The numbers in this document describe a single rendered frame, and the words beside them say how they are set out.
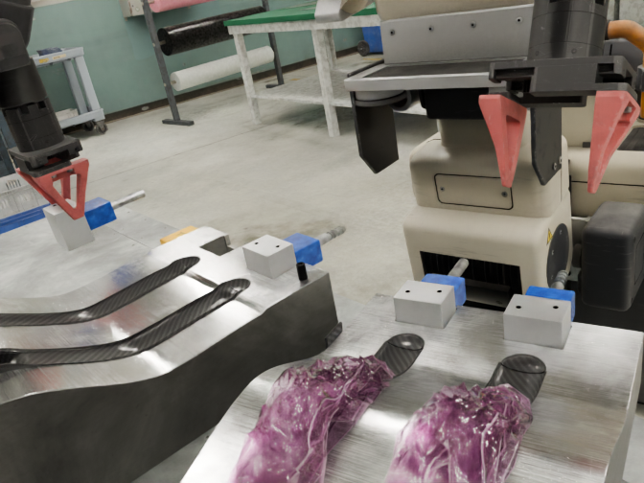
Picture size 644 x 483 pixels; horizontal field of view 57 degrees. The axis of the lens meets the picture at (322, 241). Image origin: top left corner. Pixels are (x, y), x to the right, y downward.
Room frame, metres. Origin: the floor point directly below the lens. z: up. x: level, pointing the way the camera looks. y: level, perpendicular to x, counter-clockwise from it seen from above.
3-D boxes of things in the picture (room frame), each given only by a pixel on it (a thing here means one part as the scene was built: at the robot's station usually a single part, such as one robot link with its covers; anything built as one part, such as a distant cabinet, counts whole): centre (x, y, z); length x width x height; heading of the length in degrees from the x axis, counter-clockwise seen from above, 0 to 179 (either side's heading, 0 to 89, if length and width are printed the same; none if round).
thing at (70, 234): (0.80, 0.29, 0.93); 0.13 x 0.05 x 0.05; 127
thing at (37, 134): (0.78, 0.33, 1.06); 0.10 x 0.07 x 0.07; 37
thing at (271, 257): (0.64, 0.02, 0.89); 0.13 x 0.05 x 0.05; 126
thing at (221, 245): (0.70, 0.12, 0.87); 0.05 x 0.05 x 0.04; 37
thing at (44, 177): (0.77, 0.32, 0.99); 0.07 x 0.07 x 0.09; 37
